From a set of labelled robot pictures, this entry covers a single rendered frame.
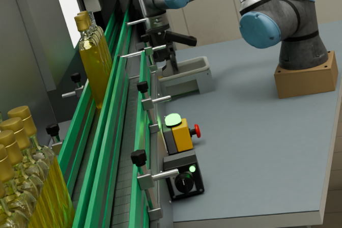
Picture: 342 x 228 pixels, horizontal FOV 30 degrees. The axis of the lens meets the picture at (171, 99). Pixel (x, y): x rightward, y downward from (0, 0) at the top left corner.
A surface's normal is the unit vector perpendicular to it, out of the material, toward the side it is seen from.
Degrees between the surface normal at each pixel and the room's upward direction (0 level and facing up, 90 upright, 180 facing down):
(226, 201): 0
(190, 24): 90
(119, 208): 0
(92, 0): 90
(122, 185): 0
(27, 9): 90
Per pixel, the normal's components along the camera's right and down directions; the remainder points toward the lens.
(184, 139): 0.03, 0.29
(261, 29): -0.65, 0.49
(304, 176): -0.26, -0.92
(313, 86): -0.29, 0.36
